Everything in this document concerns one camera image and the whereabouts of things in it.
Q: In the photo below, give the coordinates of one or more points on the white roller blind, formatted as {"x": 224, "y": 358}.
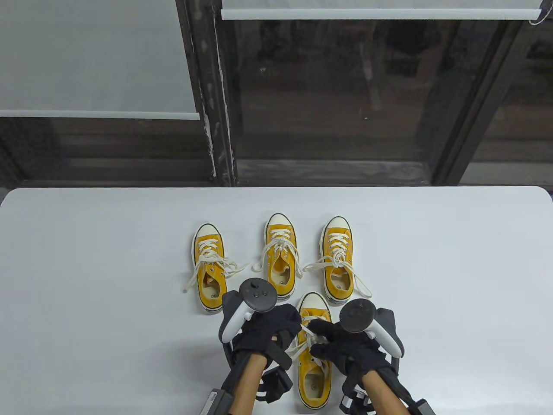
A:
{"x": 86, "y": 56}
{"x": 380, "y": 13}

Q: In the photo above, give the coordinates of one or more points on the white and grey controller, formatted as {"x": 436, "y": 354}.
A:
{"x": 358, "y": 315}
{"x": 257, "y": 294}

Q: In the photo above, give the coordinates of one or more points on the person's left forearm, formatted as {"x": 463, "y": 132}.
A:
{"x": 246, "y": 384}

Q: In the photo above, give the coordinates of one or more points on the person's right forearm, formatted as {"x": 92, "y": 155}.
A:
{"x": 382, "y": 395}

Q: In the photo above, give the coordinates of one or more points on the black window post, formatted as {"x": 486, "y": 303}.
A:
{"x": 207, "y": 86}
{"x": 475, "y": 108}

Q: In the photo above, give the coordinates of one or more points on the person's left hand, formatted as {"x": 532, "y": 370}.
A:
{"x": 268, "y": 328}

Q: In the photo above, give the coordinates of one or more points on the person's right hand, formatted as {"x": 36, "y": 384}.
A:
{"x": 350, "y": 354}

